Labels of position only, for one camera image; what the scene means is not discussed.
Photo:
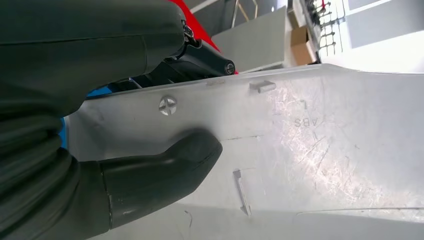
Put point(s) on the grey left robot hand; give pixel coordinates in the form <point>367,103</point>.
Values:
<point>82,43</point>

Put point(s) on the red barrier belt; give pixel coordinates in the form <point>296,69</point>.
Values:
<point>195,26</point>

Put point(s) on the white table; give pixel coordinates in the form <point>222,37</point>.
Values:
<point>255,43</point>

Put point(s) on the brown cardboard box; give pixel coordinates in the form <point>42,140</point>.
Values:
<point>301,46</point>

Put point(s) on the chrome pole frame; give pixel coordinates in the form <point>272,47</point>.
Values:
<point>236,11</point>

